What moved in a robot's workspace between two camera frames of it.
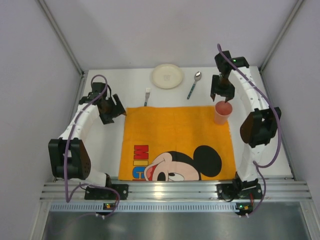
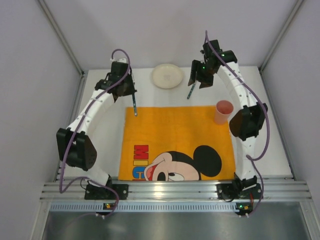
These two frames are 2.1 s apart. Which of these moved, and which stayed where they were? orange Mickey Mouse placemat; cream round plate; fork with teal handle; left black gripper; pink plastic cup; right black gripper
Moved: fork with teal handle; left black gripper; right black gripper
Stayed: cream round plate; orange Mickey Mouse placemat; pink plastic cup
